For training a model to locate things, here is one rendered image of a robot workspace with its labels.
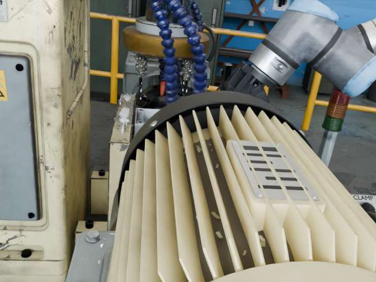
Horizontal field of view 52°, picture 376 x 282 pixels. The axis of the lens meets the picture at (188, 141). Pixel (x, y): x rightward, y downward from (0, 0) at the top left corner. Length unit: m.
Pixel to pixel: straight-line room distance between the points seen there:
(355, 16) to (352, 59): 5.34
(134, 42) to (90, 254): 0.45
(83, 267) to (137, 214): 0.21
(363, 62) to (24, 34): 0.60
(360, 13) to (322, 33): 5.36
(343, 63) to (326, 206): 0.60
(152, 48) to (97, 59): 3.58
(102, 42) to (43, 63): 3.59
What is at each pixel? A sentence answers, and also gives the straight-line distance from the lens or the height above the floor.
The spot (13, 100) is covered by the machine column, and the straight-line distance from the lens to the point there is 0.71.
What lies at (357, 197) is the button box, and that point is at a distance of 0.84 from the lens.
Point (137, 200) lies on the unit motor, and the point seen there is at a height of 1.32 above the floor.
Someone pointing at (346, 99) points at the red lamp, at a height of 1.14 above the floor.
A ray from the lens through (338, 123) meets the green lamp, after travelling 1.32.
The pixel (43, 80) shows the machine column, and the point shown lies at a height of 1.27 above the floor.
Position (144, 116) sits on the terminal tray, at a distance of 0.93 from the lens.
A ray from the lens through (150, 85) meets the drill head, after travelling 1.09.
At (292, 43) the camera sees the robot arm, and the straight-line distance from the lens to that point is 0.77.
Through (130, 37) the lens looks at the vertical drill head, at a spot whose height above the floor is 1.33.
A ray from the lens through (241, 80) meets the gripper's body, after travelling 0.79.
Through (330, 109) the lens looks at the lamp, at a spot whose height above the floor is 1.10.
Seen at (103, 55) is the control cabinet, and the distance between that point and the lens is 4.28.
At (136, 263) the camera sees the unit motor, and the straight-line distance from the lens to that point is 0.21.
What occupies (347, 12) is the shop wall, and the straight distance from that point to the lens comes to 6.09.
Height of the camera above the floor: 1.46
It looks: 24 degrees down
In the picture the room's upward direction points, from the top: 6 degrees clockwise
